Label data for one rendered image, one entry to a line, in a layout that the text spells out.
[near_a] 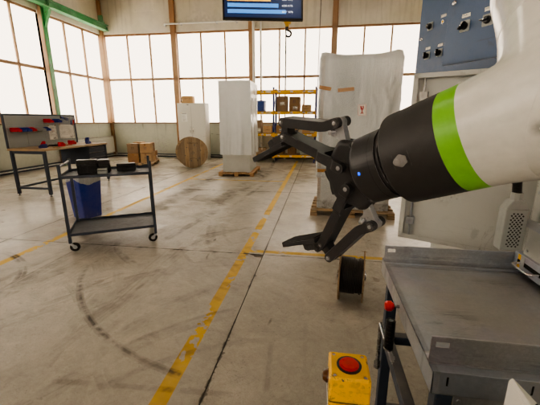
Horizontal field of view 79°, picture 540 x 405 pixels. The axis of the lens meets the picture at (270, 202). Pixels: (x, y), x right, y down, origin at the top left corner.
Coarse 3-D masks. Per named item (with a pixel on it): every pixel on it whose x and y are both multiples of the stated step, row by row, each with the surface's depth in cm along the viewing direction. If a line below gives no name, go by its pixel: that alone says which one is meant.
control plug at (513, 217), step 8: (512, 200) 108; (504, 208) 110; (512, 208) 108; (520, 208) 108; (528, 208) 107; (504, 216) 109; (512, 216) 108; (520, 216) 108; (528, 216) 108; (504, 224) 109; (512, 224) 109; (520, 224) 108; (496, 232) 114; (504, 232) 110; (512, 232) 110; (520, 232) 109; (496, 240) 114; (504, 240) 111; (512, 240) 110; (520, 240) 110; (504, 248) 111; (512, 248) 111; (520, 248) 110
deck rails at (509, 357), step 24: (408, 264) 124; (432, 264) 124; (456, 264) 124; (480, 264) 123; (504, 264) 121; (432, 336) 73; (432, 360) 75; (456, 360) 74; (480, 360) 73; (504, 360) 72; (528, 360) 71
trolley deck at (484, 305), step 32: (416, 288) 107; (448, 288) 107; (480, 288) 107; (512, 288) 107; (416, 320) 91; (448, 320) 91; (480, 320) 91; (512, 320) 91; (416, 352) 84; (448, 384) 72; (480, 384) 71
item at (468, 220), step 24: (432, 72) 136; (456, 72) 131; (480, 72) 127; (480, 192) 137; (504, 192) 132; (528, 192) 128; (408, 216) 154; (432, 216) 150; (456, 216) 144; (480, 216) 139; (432, 240) 149; (456, 240) 146; (480, 240) 141
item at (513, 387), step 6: (510, 384) 44; (516, 384) 43; (510, 390) 43; (516, 390) 42; (522, 390) 43; (510, 396) 43; (516, 396) 42; (522, 396) 41; (528, 396) 42; (510, 402) 43; (516, 402) 42; (522, 402) 41; (528, 402) 40; (534, 402) 43
